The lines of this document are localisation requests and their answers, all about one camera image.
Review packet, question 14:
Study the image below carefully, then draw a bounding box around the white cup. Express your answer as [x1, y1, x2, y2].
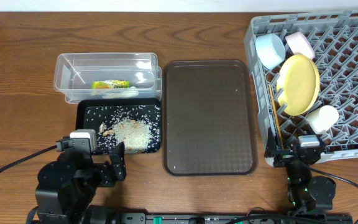
[306, 105, 339, 134]

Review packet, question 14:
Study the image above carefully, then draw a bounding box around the wooden chopstick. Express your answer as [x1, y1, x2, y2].
[268, 85, 285, 150]

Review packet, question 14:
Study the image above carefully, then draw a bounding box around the green snack wrapper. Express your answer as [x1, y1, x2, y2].
[91, 80, 129, 89]

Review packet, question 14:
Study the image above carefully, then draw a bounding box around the yellow plate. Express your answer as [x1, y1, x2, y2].
[276, 54, 320, 116]

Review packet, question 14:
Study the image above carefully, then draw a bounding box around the light blue bowl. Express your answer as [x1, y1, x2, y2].
[255, 34, 286, 70]

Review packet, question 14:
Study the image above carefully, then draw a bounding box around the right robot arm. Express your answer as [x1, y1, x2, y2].
[264, 128, 336, 220]

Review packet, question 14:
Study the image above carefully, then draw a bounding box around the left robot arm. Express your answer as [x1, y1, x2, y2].
[26, 139, 127, 224]

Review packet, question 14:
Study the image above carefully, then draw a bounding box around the rice and peanut waste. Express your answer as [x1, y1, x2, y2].
[84, 105, 161, 155]

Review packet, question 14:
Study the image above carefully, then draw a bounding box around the black waste tray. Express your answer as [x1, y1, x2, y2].
[75, 98, 162, 156]

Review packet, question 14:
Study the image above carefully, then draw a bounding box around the grey dishwasher rack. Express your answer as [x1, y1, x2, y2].
[244, 10, 358, 162]

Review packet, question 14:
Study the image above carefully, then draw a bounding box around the brown serving tray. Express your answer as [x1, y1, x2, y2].
[162, 59, 258, 177]

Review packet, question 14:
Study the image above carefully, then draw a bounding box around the clear plastic bin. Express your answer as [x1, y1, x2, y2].
[53, 52, 162, 104]

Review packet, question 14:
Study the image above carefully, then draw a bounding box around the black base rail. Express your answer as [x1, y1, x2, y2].
[113, 209, 353, 224]

